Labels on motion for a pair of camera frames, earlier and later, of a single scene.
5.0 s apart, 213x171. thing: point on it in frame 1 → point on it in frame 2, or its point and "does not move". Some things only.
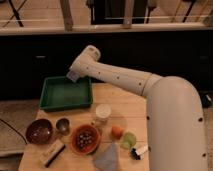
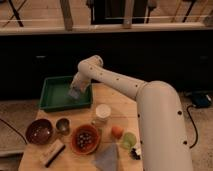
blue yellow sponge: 72,75 → 74,93
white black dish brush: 136,152 does not move
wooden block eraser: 52,153 does not move
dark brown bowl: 39,131 does not move
